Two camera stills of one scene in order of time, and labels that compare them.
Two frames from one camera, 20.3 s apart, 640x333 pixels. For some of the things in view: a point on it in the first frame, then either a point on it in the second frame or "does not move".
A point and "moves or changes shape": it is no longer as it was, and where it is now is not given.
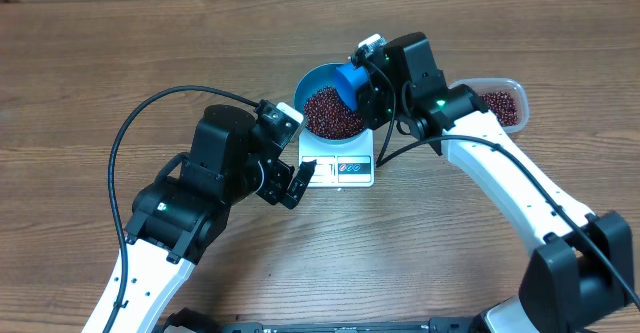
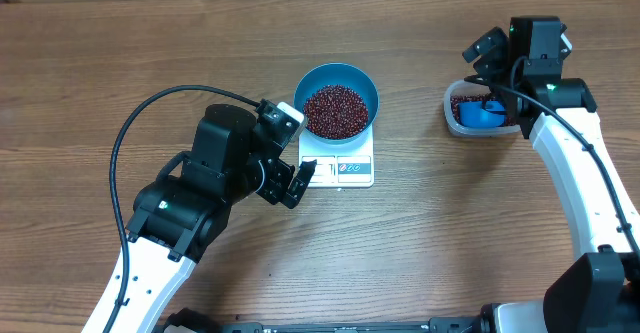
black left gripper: [273, 189] does not move
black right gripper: [374, 116] → [486, 65]
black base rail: [442, 325] does not move
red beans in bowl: [328, 116] does not move
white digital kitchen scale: [350, 164] does not move
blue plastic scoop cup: [346, 80] moves or changes shape
